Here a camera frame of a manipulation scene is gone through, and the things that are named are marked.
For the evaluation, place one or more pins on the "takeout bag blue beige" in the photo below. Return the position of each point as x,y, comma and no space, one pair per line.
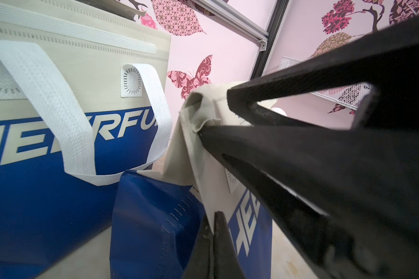
81,101
157,214

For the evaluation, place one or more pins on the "white wire shelf basket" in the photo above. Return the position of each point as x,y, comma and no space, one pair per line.
345,97

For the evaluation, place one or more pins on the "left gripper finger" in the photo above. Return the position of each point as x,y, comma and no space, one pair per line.
213,255

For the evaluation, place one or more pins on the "aluminium rail back wall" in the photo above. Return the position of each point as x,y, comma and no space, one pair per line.
238,21

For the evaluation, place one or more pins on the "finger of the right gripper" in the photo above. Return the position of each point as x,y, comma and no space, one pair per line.
388,60
347,200

